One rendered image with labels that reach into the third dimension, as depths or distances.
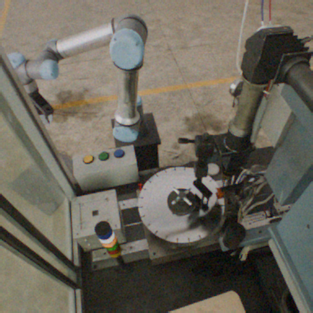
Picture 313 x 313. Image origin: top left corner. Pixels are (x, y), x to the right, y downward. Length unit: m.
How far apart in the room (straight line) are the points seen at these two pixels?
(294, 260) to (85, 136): 2.32
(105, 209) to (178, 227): 0.31
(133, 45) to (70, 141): 1.77
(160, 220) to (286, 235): 0.53
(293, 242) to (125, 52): 0.79
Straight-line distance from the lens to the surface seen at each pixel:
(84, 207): 1.12
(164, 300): 1.11
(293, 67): 0.54
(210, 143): 0.80
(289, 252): 0.58
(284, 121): 0.64
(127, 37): 1.00
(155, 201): 1.02
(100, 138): 2.60
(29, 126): 0.91
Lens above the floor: 1.84
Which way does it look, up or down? 56 degrees down
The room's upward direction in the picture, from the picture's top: 2 degrees clockwise
